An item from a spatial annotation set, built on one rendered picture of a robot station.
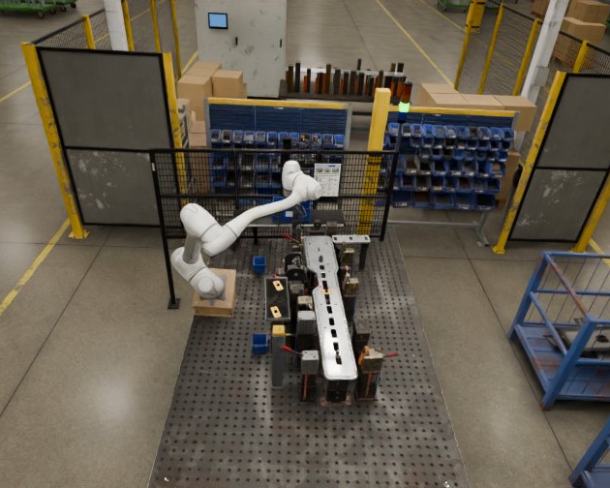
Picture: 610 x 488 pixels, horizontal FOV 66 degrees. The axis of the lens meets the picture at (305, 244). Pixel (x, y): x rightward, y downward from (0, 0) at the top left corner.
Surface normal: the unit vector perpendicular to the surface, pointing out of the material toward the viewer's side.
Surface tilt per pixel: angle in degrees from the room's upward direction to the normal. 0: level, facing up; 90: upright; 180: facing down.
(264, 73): 90
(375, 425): 0
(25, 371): 0
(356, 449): 0
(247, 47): 90
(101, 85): 89
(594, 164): 91
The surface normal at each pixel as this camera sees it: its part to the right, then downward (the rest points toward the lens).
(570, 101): 0.01, 0.58
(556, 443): 0.05, -0.82
